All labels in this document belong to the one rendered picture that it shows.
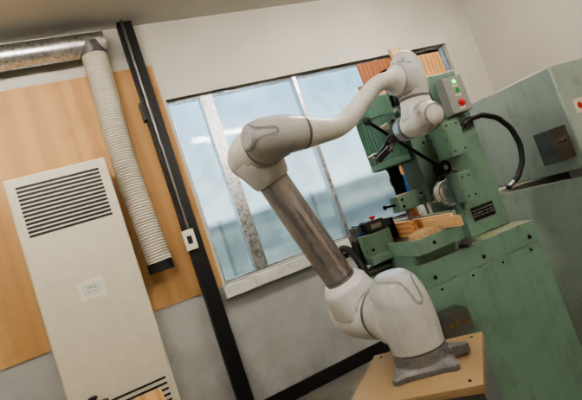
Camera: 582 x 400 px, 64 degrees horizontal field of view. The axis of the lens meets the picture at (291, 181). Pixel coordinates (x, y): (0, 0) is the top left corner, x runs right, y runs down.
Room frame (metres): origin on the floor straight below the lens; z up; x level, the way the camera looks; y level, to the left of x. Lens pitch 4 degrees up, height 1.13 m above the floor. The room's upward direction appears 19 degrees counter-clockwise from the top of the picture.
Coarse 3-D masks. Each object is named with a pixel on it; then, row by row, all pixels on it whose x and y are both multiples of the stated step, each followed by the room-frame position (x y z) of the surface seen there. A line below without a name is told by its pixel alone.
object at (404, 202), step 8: (408, 192) 2.02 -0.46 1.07; (416, 192) 2.02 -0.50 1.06; (392, 200) 2.03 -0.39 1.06; (400, 200) 2.00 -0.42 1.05; (408, 200) 2.01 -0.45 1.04; (416, 200) 2.02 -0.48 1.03; (424, 200) 2.03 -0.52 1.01; (392, 208) 2.05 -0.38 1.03; (400, 208) 2.00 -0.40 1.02; (408, 208) 2.01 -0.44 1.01
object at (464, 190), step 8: (456, 176) 1.90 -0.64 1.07; (464, 176) 1.91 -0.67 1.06; (456, 184) 1.92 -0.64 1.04; (464, 184) 1.90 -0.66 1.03; (472, 184) 1.91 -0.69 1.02; (456, 192) 1.94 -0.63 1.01; (464, 192) 1.90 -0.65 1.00; (472, 192) 1.91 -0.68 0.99; (456, 200) 1.95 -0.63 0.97; (464, 200) 1.91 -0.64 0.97
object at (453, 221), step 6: (450, 216) 1.76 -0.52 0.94; (456, 216) 1.73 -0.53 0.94; (426, 222) 1.92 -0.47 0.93; (432, 222) 1.88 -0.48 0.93; (438, 222) 1.84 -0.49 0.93; (444, 222) 1.81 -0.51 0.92; (450, 222) 1.77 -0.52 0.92; (456, 222) 1.74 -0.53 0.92; (462, 222) 1.73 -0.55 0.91; (438, 228) 1.86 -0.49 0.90; (444, 228) 1.82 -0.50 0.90
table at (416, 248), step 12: (456, 228) 1.81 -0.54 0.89; (396, 240) 1.96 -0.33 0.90; (420, 240) 1.75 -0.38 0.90; (432, 240) 1.77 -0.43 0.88; (444, 240) 1.78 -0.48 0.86; (456, 240) 1.80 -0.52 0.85; (384, 252) 1.96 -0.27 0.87; (396, 252) 1.91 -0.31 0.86; (408, 252) 1.82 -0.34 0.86; (420, 252) 1.75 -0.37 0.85; (372, 264) 1.92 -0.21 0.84
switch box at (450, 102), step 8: (440, 80) 1.98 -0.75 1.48; (448, 80) 1.97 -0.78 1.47; (456, 80) 1.99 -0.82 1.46; (440, 88) 1.99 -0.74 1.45; (448, 88) 1.97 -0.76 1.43; (464, 88) 1.99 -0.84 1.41; (440, 96) 2.01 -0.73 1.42; (448, 96) 1.97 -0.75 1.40; (456, 96) 1.98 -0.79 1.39; (464, 96) 1.99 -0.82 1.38; (448, 104) 1.98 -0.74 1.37; (456, 104) 1.97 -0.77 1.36; (464, 104) 1.98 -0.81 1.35; (448, 112) 2.00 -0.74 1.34; (456, 112) 1.97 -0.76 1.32; (464, 112) 2.03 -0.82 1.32
